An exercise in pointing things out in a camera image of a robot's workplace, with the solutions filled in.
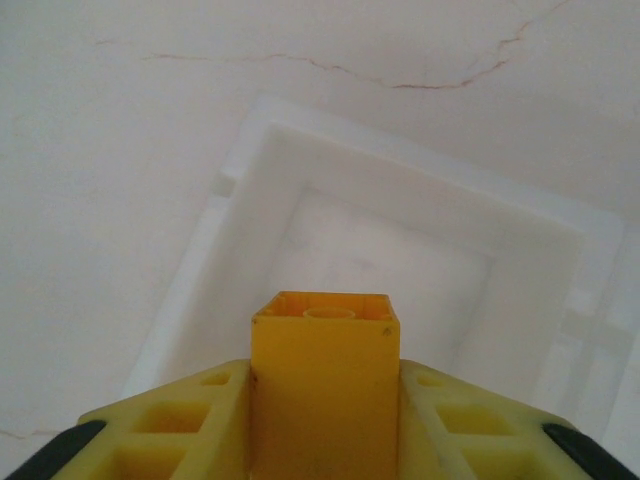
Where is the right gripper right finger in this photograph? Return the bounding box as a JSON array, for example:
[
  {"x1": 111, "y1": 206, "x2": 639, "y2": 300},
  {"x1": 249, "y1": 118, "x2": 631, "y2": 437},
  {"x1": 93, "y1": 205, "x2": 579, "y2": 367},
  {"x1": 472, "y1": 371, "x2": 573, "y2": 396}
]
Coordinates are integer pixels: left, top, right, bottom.
[{"x1": 398, "y1": 358, "x2": 632, "y2": 480}]

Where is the yellow lego brick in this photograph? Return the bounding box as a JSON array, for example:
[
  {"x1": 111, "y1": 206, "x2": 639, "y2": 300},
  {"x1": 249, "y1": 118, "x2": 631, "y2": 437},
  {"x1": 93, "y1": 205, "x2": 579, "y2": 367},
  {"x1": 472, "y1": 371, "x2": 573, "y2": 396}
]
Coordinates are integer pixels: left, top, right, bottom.
[{"x1": 249, "y1": 290, "x2": 403, "y2": 480}]

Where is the white divided plastic container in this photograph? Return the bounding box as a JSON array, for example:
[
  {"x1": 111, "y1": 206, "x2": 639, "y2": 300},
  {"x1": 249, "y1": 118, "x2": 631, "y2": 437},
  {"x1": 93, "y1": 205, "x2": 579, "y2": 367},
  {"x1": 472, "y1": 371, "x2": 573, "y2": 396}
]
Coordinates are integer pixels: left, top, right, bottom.
[{"x1": 122, "y1": 89, "x2": 640, "y2": 480}]

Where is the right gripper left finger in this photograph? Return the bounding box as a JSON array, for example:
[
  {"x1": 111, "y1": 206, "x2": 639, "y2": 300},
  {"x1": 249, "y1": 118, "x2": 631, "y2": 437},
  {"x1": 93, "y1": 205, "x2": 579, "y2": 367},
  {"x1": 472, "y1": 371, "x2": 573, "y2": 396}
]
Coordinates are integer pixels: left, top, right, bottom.
[{"x1": 8, "y1": 357, "x2": 253, "y2": 480}]

